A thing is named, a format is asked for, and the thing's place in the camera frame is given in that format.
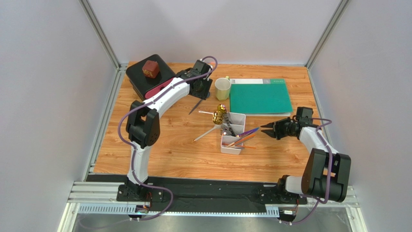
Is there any blue grey plastic spoon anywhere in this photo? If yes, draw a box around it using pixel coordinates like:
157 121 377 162
188 92 210 115

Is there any white ceramic spoon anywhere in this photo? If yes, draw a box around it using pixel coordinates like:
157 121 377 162
198 111 214 115

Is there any iridescent purple knife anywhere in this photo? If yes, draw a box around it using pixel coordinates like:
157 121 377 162
236 127 259 138

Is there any white compartment organizer box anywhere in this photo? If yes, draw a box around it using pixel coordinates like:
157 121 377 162
220 113 246 155

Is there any white handled ladle spoon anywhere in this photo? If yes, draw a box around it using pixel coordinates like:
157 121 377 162
193 125 221 142

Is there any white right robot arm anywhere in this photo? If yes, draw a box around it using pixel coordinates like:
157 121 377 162
261 107 352 203

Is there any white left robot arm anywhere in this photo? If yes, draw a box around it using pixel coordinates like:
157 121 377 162
117 59 217 202

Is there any pale yellow mug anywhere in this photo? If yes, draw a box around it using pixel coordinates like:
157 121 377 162
215 76 232 101

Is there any green notebook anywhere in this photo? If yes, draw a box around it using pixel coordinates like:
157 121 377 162
229 78 293 116

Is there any red brown cube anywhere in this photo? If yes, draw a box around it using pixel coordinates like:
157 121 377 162
142 60 160 79

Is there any black pink drawer box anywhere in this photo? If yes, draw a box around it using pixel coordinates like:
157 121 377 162
126 54 176 100

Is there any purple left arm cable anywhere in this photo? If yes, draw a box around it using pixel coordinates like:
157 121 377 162
117 56 219 221

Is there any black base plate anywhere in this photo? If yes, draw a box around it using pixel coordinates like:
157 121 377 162
116 176 308 213

